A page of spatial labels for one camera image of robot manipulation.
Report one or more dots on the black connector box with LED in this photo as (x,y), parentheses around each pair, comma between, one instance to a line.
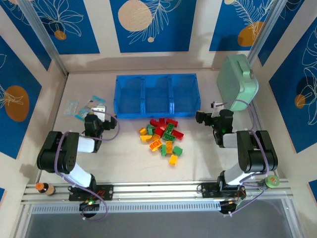
(229,207)
(89,206)

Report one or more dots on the curved orange lego brick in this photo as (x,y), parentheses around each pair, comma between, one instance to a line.
(146,138)

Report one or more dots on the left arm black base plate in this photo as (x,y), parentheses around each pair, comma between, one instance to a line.
(106,192)

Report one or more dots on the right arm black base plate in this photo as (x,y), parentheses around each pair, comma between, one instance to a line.
(208,191)

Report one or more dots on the long green lego brick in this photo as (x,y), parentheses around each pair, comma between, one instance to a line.
(168,136)

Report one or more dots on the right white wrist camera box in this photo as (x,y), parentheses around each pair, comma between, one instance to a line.
(217,104)

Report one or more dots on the long red lego brick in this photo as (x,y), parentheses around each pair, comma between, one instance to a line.
(178,135)

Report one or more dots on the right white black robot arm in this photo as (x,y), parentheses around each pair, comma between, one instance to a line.
(257,153)

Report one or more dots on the small clear plastic packet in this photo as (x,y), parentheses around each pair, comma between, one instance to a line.
(71,107)

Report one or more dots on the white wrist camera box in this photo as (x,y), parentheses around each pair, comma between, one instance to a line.
(99,109)
(217,104)

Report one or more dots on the blue three-compartment plastic bin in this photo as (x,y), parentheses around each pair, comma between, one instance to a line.
(157,99)

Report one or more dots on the aluminium mounting rail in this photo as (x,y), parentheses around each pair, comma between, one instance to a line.
(153,188)

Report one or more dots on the long yellow lego brick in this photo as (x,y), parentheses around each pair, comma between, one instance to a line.
(169,147)

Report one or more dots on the translucent grey panel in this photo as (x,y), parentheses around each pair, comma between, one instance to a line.
(153,225)

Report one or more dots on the brown bottle with orange cap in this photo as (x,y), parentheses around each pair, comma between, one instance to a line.
(44,189)

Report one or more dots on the green tape roll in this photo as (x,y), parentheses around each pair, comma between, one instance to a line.
(271,182)

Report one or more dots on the aluminium frame post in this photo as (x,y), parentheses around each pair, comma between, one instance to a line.
(42,34)
(266,29)

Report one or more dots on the mint green carry case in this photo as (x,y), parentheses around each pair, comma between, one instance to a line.
(232,81)

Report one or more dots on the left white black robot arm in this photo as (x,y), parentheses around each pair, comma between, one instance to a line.
(57,153)

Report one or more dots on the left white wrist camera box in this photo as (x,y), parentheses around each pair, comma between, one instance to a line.
(99,109)

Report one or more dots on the light blue snack packet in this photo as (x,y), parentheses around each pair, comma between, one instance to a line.
(85,110)

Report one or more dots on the large orange lego brick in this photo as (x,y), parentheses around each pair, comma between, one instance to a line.
(155,145)

